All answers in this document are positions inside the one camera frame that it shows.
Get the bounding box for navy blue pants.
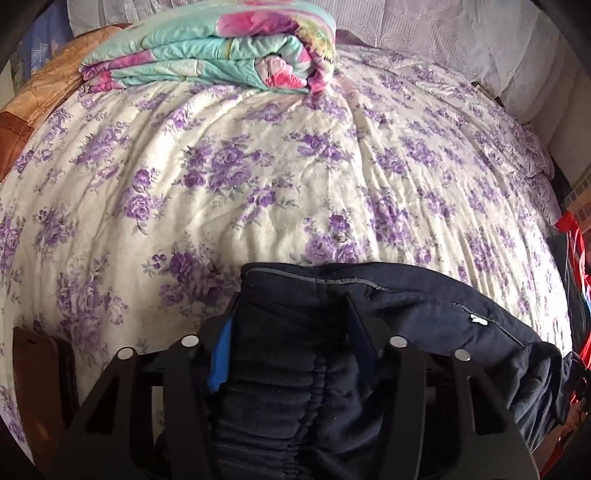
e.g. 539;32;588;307
203;262;575;480

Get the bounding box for white pillows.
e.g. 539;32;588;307
67;0;555;123

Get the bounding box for folded colourful floral quilt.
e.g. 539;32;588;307
79;0;338;95

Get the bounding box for orange brown blanket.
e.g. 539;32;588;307
0;25;134;181

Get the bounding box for purple floral bedspread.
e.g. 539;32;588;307
0;44;573;462

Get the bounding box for blue patterned cloth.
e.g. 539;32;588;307
18;4;75;79

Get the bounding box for person's red jacket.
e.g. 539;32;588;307
540;212;591;480

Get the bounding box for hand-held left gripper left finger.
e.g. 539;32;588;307
51;295;241;480

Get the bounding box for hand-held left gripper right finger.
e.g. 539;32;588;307
344;295;541;480

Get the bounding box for purple floral pillow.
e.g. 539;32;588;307
512;122;555;178

